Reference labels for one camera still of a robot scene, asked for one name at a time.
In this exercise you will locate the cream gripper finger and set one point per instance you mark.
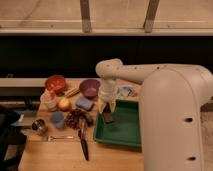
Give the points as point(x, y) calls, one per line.
point(101, 106)
point(112, 105)

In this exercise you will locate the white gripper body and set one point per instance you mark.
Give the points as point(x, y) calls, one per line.
point(107, 90)

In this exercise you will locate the black eraser block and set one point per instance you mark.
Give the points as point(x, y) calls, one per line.
point(107, 117)

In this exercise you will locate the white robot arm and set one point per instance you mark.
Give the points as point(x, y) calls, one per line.
point(170, 99)

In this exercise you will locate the green plastic tray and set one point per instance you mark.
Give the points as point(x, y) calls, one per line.
point(125, 128)

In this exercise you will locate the blue sponge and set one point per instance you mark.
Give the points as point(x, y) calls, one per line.
point(84, 103)

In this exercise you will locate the purple bowl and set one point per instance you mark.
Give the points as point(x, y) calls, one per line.
point(89, 88)

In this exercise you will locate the crumpled white blue cloth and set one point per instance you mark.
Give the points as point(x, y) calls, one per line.
point(125, 91)

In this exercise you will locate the brown grape bunch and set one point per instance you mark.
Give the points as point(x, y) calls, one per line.
point(73, 118)

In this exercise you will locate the corn cob toy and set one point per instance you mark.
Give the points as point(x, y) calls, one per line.
point(72, 92)

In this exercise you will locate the yellow red apple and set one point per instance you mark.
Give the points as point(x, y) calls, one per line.
point(64, 104)

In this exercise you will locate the blue plastic cup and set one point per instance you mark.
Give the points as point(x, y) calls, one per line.
point(57, 119)

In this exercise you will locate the red bowl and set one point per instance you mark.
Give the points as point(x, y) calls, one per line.
point(56, 83)

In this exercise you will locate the clear plastic bottle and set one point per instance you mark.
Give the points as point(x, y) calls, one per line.
point(49, 100)

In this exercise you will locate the silver fork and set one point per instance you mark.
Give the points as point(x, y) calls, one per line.
point(51, 138)

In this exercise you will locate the small metal cup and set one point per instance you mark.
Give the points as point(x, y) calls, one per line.
point(39, 126)

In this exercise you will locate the black chair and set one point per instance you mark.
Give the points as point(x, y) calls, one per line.
point(10, 136)

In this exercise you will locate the black handled knife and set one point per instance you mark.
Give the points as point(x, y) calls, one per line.
point(84, 145)

